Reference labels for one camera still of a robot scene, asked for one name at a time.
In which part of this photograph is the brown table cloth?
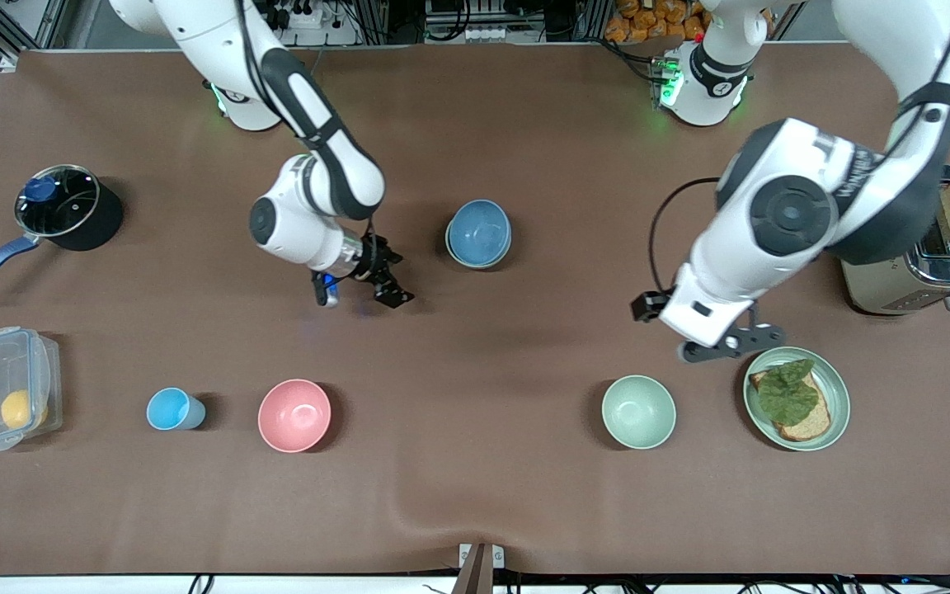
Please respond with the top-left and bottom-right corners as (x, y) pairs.
(0, 43), (950, 577)

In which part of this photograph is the white power strip with plugs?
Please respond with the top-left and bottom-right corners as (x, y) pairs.
(265, 0), (336, 30)

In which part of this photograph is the blue bowl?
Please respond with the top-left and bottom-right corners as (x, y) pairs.
(446, 199), (513, 266)

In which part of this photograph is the green lettuce leaf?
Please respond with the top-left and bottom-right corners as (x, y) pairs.
(759, 359), (821, 427)

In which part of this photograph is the pink bowl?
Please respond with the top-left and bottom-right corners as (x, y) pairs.
(257, 379), (332, 454)

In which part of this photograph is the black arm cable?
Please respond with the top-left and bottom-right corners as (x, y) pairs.
(648, 177), (723, 299)

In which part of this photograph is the brown bread slice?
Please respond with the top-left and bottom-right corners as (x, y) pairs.
(750, 369), (832, 442)

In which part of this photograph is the light blue cup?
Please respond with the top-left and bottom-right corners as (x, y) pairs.
(146, 387), (206, 431)

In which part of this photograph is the glass lid with blue knob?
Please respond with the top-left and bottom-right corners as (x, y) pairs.
(15, 165), (101, 238)

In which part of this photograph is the bag of orange snacks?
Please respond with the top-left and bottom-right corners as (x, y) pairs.
(604, 0), (711, 42)

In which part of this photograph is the metal table clamp bracket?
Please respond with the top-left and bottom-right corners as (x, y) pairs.
(452, 542), (506, 594)

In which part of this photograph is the silver toaster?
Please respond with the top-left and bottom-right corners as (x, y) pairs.
(840, 165), (950, 316)

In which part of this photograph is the black pot with blue handle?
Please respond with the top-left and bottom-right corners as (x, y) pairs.
(0, 165), (124, 299)

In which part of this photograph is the pale green plate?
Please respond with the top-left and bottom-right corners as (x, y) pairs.
(743, 346), (851, 452)

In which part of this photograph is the yellow lemon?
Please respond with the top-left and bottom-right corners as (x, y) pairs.
(1, 389), (49, 430)

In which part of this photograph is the black cable bracket box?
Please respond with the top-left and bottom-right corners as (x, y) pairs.
(630, 290), (675, 324)

